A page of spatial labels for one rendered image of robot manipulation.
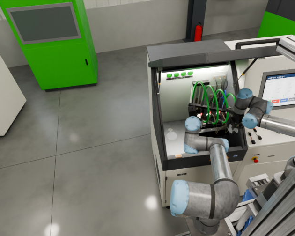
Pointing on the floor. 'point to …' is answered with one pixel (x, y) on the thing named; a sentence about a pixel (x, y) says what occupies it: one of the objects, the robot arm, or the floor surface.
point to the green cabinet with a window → (54, 41)
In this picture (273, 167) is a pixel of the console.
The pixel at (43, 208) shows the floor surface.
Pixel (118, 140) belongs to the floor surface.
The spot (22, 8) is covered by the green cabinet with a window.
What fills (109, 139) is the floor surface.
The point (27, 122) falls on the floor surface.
